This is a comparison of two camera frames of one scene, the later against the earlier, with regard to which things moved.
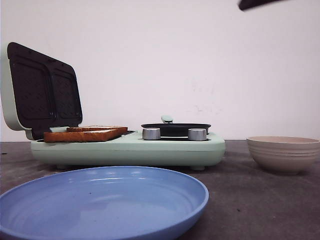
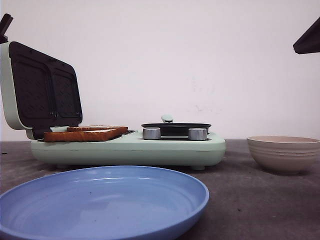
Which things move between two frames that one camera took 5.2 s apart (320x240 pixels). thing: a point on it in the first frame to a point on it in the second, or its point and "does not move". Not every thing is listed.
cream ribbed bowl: [286, 155] does not move
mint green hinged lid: [39, 91] does not move
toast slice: [93, 136] does not move
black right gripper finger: [245, 4] to [309, 42]
